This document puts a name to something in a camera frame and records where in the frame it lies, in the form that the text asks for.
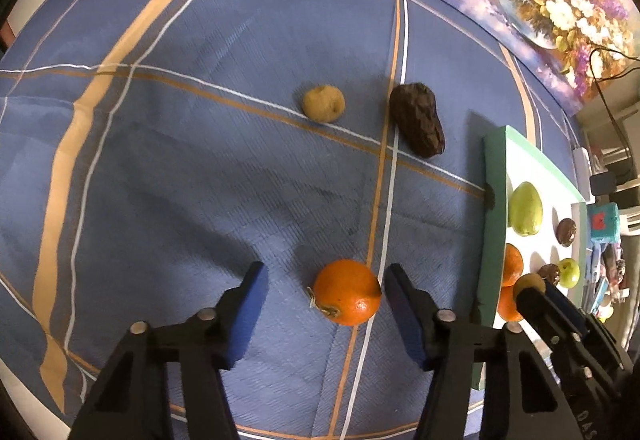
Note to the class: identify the white power strip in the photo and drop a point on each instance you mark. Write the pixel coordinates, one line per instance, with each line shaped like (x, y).
(581, 170)

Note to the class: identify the dark wrinkled avocado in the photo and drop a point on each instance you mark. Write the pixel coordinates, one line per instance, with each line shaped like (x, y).
(417, 125)

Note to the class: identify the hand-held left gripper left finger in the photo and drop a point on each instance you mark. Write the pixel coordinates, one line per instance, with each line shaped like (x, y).
(245, 315)

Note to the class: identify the dark brown walnut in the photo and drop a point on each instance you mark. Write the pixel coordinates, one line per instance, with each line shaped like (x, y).
(566, 232)

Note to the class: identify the white box with green rim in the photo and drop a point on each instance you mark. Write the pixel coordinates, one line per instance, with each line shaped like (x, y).
(495, 200)

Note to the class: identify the white shelf rack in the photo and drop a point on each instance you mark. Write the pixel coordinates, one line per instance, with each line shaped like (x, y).
(620, 155)

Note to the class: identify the large green guava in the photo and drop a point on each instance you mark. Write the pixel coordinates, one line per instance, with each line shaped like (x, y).
(525, 210)

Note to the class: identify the small yellow-brown fruit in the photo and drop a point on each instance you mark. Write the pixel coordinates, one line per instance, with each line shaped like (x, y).
(530, 281)

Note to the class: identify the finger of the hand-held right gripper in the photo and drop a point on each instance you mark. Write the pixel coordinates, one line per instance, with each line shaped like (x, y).
(565, 302)
(542, 320)

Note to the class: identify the black power adapter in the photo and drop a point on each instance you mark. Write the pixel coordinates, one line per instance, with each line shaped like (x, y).
(602, 183)

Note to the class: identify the round green apple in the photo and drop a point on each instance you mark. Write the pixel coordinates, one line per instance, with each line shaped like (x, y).
(570, 272)

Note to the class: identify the teal cube box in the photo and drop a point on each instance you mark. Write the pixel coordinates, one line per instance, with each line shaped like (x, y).
(602, 222)

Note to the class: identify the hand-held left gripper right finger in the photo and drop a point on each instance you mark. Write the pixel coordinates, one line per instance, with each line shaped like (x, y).
(405, 315)

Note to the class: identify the small brown kiwi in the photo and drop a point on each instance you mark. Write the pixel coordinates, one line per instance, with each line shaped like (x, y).
(323, 104)

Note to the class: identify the orange tangerine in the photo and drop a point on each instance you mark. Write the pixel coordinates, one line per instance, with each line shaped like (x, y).
(513, 265)
(507, 306)
(347, 295)

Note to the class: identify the small dark brown fruit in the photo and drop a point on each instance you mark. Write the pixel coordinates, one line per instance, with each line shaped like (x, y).
(550, 272)

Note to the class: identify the pile of small toys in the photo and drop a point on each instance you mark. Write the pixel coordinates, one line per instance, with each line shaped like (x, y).
(605, 280)

